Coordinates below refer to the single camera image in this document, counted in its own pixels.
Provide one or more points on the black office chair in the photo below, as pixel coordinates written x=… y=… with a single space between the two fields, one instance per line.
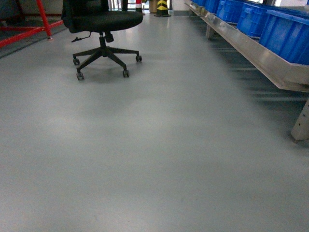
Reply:
x=95 y=16

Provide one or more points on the red metal frame table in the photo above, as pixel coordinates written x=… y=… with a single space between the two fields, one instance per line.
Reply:
x=28 y=31

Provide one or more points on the yellow black bollard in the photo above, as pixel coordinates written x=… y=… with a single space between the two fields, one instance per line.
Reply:
x=162 y=9

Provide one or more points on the potted green plant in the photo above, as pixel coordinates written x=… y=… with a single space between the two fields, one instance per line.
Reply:
x=153 y=6

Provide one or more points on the distant red white cone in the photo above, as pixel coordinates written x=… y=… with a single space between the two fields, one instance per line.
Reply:
x=138 y=6

